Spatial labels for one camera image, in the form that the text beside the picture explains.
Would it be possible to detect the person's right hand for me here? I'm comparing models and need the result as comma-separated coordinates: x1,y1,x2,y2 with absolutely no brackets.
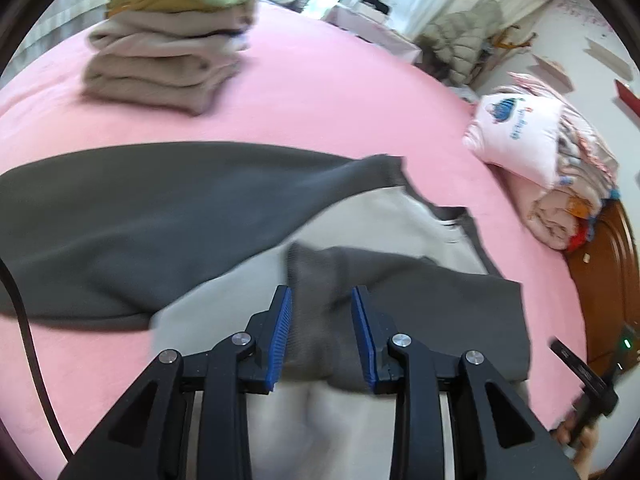
550,412,603,480

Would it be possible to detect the pink printed pillow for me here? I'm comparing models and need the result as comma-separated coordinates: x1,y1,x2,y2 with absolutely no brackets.
462,87,568,188

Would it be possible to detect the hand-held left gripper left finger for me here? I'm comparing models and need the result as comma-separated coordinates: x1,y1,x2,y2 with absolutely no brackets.
56,285,294,480

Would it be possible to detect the pink bed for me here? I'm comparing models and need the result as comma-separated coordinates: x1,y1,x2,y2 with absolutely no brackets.
0,2,588,480

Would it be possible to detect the folded patterned quilt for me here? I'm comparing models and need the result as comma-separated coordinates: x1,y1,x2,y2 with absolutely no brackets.
507,72,621,253

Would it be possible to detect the white wall shelf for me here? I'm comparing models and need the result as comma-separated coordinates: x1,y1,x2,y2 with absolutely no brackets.
532,55,573,91
582,37,633,78

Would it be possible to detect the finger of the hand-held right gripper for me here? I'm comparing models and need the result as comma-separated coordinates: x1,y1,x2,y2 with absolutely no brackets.
549,337,621,448

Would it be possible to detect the dark grey sweatshirt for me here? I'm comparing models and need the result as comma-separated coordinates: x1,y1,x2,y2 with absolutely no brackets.
0,142,533,480

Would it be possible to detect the stack of folded clothes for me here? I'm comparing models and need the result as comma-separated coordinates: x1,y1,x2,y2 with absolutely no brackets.
82,0,273,117

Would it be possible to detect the small white device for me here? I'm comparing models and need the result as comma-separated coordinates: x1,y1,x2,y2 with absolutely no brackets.
357,0,391,23

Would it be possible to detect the wooden headboard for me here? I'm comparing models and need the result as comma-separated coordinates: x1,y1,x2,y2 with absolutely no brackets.
565,200,640,376

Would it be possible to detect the black cable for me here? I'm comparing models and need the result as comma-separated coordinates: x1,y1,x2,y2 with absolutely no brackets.
0,255,73,461

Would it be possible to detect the white storage box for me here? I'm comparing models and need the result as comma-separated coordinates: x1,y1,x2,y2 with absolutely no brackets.
325,5,421,63

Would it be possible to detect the beige puffer jacket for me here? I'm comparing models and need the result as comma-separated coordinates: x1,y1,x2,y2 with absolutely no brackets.
417,0,506,88

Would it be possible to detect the red wall shelf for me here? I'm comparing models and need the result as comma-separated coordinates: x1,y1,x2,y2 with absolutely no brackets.
614,80,640,126

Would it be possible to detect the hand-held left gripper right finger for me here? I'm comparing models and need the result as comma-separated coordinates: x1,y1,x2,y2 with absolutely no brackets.
350,286,581,480

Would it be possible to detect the wooden coat rack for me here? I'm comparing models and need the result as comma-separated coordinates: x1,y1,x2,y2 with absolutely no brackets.
492,27,538,53

